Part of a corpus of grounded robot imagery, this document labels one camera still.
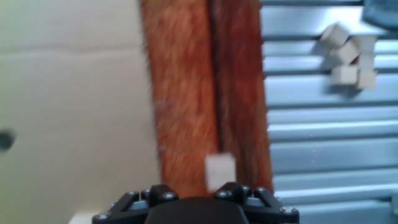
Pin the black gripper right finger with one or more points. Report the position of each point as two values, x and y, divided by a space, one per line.
264 205

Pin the grey cloth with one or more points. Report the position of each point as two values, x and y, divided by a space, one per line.
382 12

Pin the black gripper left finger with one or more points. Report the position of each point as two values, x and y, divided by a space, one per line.
130 205

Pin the dark red wooden board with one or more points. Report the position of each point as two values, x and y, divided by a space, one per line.
186 93

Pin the brown cardboard sheet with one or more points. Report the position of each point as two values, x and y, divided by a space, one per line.
77 109

